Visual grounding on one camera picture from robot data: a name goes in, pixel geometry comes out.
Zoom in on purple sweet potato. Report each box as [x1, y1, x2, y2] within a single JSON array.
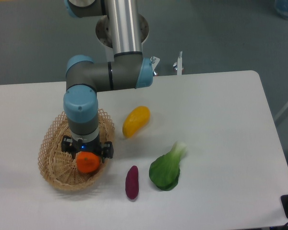
[[125, 165, 139, 200]]

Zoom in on green bok choy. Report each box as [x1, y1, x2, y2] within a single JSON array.
[[149, 141, 187, 191]]

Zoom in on yellow mango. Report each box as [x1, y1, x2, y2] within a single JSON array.
[[122, 106, 151, 138]]

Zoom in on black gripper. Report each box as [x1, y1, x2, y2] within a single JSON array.
[[61, 135, 114, 163]]

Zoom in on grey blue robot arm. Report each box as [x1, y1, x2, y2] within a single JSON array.
[[61, 0, 153, 159]]

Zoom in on woven wicker basket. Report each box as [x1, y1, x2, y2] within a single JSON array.
[[38, 112, 108, 191]]

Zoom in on orange fruit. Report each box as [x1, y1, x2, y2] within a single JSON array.
[[76, 151, 101, 173]]

